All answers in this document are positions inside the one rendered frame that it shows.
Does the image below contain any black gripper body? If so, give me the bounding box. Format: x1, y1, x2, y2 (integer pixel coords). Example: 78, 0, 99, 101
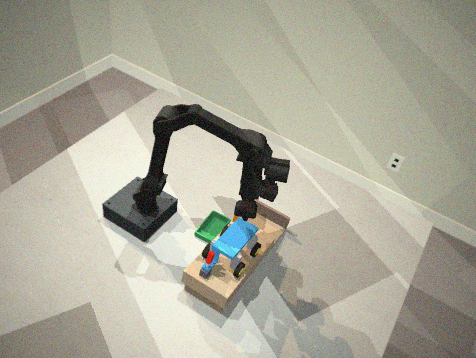
234, 176, 263, 219

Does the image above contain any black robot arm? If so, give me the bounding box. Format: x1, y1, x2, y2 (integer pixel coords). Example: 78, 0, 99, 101
132, 104, 290, 217

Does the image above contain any red pin with grey shaft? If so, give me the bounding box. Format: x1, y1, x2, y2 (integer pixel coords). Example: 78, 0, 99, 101
206, 251, 215, 268

